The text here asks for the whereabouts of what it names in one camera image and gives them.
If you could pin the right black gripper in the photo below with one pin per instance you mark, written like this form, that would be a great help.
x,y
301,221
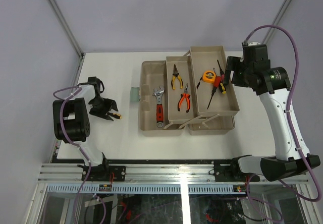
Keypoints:
x,y
233,63

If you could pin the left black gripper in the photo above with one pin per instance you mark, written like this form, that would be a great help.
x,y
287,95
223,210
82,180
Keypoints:
x,y
103,113

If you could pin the yellow-black stubby screwdriver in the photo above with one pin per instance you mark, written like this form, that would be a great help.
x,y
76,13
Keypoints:
x,y
115,115

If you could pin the pink-handled screwdriver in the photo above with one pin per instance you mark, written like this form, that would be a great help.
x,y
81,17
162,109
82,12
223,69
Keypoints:
x,y
222,74

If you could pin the red-handled long screwdriver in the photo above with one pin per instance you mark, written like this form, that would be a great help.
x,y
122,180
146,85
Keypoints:
x,y
216,84

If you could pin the orange tape measure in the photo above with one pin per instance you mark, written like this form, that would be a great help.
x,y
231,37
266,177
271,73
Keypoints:
x,y
208,77

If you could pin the grey-green toolbox latch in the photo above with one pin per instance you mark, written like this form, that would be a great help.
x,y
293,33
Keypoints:
x,y
135,94

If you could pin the red-handled adjustable wrench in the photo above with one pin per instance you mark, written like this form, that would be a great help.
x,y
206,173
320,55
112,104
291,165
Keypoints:
x,y
158,93

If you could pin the beige toolbox with smoky lid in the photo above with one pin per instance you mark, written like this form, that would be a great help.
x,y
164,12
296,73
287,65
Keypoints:
x,y
187,107

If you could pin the yellow needle-nose pliers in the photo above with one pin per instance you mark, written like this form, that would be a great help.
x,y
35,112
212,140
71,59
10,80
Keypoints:
x,y
176,75

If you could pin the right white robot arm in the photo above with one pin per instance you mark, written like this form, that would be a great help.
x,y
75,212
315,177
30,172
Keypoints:
x,y
272,85

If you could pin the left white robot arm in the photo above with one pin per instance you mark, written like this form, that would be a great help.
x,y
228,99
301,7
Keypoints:
x,y
71,111

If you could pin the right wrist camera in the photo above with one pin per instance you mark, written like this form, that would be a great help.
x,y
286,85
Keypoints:
x,y
247,43

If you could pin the aluminium mounting rail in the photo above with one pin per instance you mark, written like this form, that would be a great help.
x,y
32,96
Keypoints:
x,y
140,173

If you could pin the slotted cable duct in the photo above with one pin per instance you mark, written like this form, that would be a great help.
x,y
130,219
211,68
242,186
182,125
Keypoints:
x,y
120,188

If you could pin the right aluminium frame post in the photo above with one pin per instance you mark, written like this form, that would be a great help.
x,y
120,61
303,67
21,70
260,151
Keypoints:
x,y
277,21

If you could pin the aluminium frame post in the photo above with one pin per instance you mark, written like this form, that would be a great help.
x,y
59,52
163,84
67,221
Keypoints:
x,y
66,28
277,21

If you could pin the left aluminium frame post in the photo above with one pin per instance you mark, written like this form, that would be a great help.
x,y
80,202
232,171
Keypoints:
x,y
66,28

